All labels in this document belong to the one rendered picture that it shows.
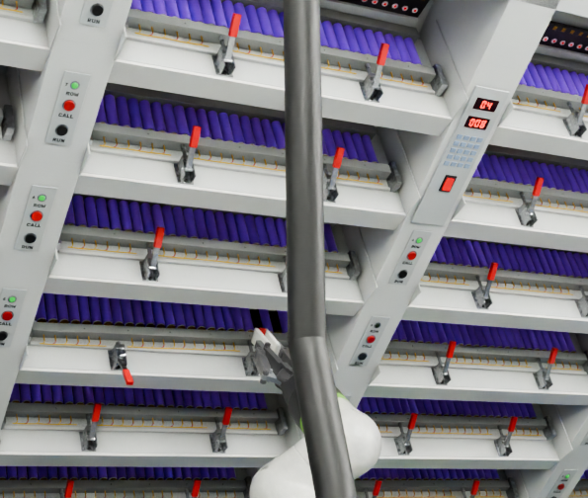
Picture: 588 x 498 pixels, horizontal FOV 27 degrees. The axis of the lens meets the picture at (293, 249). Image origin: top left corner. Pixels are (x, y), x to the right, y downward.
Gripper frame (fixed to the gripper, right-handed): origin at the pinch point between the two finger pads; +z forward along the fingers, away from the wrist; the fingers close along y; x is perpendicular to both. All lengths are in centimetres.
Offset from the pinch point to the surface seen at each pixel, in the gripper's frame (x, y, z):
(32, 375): -9.7, -41.8, 1.7
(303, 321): 60, -65, -118
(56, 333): -3.3, -37.7, 5.8
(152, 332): -2.2, -19.8, 6.4
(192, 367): -7.1, -12.0, 2.8
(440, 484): -41, 64, 16
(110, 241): 16.3, -33.3, 2.4
